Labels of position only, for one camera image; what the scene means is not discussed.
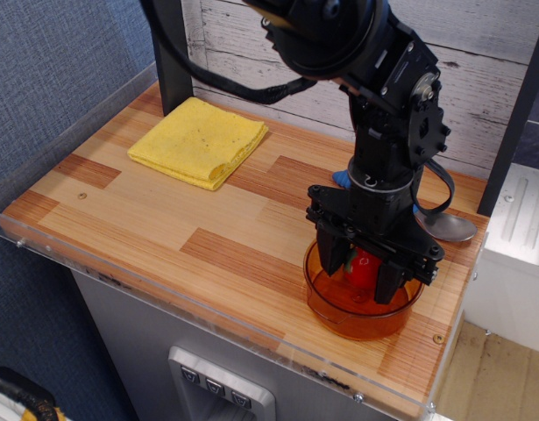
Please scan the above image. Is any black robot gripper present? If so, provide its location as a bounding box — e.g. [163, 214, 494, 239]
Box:
[307, 184, 445, 304]

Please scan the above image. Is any red toy strawberry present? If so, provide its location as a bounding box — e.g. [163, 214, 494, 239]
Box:
[344, 247, 382, 289]

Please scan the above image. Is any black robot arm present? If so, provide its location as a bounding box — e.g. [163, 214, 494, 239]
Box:
[252, 1, 454, 304]

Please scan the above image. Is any yellow folded cloth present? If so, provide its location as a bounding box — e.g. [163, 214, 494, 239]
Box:
[127, 97, 268, 191]

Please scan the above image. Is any orange transparent plastic pot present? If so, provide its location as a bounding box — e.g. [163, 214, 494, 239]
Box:
[303, 242, 424, 340]

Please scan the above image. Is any white toy sink unit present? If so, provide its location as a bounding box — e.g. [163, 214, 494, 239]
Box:
[463, 164, 539, 352]

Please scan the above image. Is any silver dispenser button panel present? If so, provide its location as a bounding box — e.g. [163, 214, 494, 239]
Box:
[168, 346, 277, 420]

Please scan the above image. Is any grey toy fridge cabinet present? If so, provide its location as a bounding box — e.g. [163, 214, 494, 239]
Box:
[73, 272, 390, 420]

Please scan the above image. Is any yellow object bottom left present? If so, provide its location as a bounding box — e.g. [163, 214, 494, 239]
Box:
[20, 406, 67, 421]

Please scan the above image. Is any blue handled metal spoon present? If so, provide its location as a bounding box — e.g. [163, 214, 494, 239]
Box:
[332, 169, 478, 242]

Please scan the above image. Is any dark right frame post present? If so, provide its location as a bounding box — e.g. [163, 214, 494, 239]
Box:
[477, 36, 539, 217]

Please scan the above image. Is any black braided cable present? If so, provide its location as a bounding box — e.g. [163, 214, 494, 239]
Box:
[139, 0, 318, 107]

